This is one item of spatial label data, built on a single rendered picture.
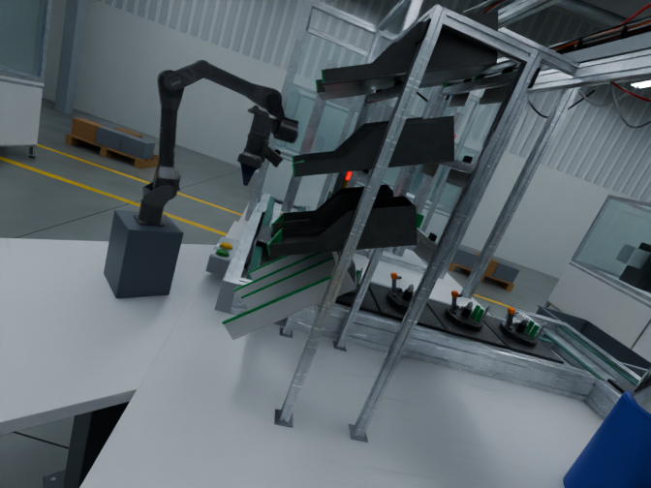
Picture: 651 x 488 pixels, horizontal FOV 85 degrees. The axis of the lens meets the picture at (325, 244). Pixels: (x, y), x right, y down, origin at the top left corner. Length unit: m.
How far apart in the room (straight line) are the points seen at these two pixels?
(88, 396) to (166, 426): 0.15
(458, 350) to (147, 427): 0.93
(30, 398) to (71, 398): 0.06
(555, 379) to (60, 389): 1.45
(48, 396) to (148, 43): 9.80
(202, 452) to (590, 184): 10.70
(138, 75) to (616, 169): 11.71
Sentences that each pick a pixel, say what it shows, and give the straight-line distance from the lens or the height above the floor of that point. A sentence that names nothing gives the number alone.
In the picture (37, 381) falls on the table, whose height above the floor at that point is 0.86.
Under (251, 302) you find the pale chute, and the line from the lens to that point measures 0.88.
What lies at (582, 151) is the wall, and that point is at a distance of 10.74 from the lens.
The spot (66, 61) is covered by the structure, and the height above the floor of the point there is 1.05.
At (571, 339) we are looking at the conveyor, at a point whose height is 0.93.
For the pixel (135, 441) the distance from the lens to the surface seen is 0.76.
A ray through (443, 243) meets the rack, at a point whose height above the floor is 1.32.
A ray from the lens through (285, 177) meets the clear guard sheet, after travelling 2.48.
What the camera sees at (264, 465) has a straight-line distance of 0.76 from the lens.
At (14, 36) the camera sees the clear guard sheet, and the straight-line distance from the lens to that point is 5.33.
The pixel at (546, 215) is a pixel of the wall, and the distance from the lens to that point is 10.62.
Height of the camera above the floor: 1.43
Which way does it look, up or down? 16 degrees down
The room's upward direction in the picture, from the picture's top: 20 degrees clockwise
